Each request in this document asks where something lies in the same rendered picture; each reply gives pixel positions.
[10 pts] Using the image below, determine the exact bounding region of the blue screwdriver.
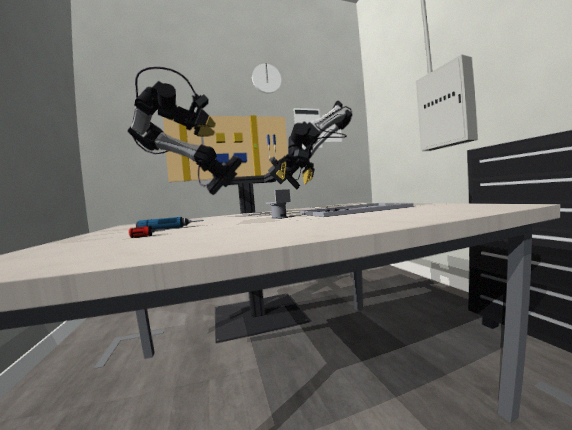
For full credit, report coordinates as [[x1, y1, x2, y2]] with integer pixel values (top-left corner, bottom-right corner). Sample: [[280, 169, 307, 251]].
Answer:
[[136, 217, 204, 230]]

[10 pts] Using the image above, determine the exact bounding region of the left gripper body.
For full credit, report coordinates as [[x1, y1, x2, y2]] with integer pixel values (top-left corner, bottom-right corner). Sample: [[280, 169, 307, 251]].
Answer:
[[275, 146, 315, 177]]

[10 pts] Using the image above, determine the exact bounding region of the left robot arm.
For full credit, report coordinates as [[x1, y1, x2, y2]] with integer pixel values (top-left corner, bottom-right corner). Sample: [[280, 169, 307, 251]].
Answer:
[[285, 100, 352, 186]]

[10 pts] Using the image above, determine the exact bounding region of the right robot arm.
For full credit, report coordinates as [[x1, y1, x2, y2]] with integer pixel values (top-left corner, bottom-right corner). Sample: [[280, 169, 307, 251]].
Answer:
[[128, 81, 239, 192]]

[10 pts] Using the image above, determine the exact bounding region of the grey l-shaped bracket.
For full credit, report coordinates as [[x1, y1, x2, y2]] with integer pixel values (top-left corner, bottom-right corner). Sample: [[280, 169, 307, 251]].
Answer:
[[266, 189, 291, 204]]

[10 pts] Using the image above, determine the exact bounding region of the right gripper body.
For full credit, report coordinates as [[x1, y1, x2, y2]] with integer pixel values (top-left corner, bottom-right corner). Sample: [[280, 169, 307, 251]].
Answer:
[[174, 106, 209, 136]]

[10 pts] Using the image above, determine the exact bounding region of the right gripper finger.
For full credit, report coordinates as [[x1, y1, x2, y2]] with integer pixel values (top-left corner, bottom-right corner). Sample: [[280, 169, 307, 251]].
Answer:
[[196, 116, 216, 128], [198, 127, 215, 137]]

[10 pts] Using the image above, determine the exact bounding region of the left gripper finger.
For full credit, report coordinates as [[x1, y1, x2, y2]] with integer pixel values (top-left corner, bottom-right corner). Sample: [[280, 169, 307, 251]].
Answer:
[[276, 162, 286, 180], [302, 168, 313, 184]]

